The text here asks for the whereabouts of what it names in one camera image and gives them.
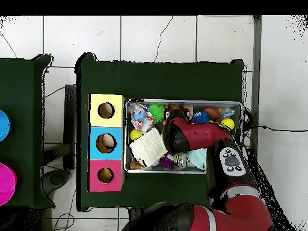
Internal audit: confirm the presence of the purple spiky monster toy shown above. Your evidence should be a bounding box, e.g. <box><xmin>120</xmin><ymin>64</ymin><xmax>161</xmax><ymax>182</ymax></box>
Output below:
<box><xmin>158</xmin><ymin>153</ymin><xmax>175</xmax><ymax>170</ymax></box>

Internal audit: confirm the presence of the yellow foam ball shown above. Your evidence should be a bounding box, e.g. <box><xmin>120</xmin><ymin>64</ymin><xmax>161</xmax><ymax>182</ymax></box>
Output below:
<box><xmin>129</xmin><ymin>129</ymin><xmax>144</xmax><ymax>141</ymax></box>
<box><xmin>220</xmin><ymin>117</ymin><xmax>235</xmax><ymax>131</ymax></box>

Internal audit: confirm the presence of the dark green table cloth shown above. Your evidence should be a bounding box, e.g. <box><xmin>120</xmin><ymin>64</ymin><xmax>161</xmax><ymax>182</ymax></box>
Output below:
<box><xmin>75</xmin><ymin>52</ymin><xmax>245</xmax><ymax>212</ymax></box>

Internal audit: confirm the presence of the small brown football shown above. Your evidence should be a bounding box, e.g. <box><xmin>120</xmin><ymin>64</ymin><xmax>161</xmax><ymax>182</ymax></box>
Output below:
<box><xmin>203</xmin><ymin>106</ymin><xmax>221</xmax><ymax>121</ymax></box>

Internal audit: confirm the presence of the wooden box with three holes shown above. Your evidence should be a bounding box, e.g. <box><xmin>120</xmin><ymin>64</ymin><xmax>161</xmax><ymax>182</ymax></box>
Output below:
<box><xmin>87</xmin><ymin>93</ymin><xmax>126</xmax><ymax>193</ymax></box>

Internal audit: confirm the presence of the dark grey round base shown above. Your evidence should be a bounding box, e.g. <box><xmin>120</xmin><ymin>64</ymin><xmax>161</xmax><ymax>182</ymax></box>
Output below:
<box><xmin>43</xmin><ymin>168</ymin><xmax>72</xmax><ymax>196</ymax></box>

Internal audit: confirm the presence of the crushed clear plastic bottle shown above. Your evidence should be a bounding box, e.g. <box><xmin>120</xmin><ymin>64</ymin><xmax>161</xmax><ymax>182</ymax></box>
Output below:
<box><xmin>128</xmin><ymin>102</ymin><xmax>155</xmax><ymax>134</ymax></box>

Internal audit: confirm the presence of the black cable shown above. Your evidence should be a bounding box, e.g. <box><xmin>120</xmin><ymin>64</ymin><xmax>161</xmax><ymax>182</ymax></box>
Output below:
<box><xmin>241</xmin><ymin>123</ymin><xmax>308</xmax><ymax>132</ymax></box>

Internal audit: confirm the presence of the crushed printed drink can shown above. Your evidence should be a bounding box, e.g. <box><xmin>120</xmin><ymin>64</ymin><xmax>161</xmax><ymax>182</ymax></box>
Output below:
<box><xmin>172</xmin><ymin>152</ymin><xmax>191</xmax><ymax>169</ymax></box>

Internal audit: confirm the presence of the tan ball with black seam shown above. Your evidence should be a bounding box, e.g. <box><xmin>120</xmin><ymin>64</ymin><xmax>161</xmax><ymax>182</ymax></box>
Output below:
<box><xmin>96</xmin><ymin>133</ymin><xmax>117</xmax><ymax>154</ymax></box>

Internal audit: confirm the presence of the yellow duck plush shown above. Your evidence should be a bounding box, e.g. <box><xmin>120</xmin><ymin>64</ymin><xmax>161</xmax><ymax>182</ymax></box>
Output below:
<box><xmin>98</xmin><ymin>167</ymin><xmax>114</xmax><ymax>183</ymax></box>

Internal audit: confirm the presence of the blue bowl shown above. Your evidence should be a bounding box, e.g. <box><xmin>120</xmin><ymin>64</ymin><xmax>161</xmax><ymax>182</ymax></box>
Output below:
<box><xmin>0</xmin><ymin>109</ymin><xmax>12</xmax><ymax>142</ymax></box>

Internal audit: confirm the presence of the cream waffle cloth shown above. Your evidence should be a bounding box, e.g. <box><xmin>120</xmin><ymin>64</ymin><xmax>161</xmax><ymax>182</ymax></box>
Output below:
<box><xmin>129</xmin><ymin>127</ymin><xmax>168</xmax><ymax>168</ymax></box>

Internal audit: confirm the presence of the black upright panel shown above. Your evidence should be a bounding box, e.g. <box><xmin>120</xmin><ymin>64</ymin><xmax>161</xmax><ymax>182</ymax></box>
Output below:
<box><xmin>63</xmin><ymin>84</ymin><xmax>77</xmax><ymax>170</ymax></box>

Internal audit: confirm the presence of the plain green spiky ball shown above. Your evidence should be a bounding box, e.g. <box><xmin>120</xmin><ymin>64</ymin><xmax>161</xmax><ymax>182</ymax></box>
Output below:
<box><xmin>147</xmin><ymin>103</ymin><xmax>165</xmax><ymax>118</ymax></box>

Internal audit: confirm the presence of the pink bowl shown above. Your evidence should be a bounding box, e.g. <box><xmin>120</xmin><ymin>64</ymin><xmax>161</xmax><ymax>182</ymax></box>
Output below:
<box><xmin>0</xmin><ymin>162</ymin><xmax>17</xmax><ymax>206</ymax></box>

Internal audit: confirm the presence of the grey metal rail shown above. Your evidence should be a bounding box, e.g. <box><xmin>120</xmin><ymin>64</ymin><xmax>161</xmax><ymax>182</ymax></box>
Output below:
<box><xmin>247</xmin><ymin>15</ymin><xmax>262</xmax><ymax>155</ymax></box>

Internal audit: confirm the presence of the mint green waffle cloth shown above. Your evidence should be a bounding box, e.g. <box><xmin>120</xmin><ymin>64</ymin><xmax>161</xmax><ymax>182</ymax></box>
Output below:
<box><xmin>186</xmin><ymin>147</ymin><xmax>208</xmax><ymax>170</ymax></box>

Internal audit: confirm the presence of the dark green side-table cloth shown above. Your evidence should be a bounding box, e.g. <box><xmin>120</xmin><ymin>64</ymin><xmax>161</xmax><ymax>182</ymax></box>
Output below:
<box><xmin>0</xmin><ymin>54</ymin><xmax>55</xmax><ymax>209</ymax></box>

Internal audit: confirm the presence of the silver mesh bin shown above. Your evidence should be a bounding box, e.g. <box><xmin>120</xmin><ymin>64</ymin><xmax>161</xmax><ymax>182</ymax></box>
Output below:
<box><xmin>123</xmin><ymin>99</ymin><xmax>243</xmax><ymax>174</ymax></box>

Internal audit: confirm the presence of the small blue spiky toy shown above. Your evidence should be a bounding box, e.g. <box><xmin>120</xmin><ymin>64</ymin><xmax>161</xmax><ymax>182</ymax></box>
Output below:
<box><xmin>192</xmin><ymin>110</ymin><xmax>210</xmax><ymax>125</ymax></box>

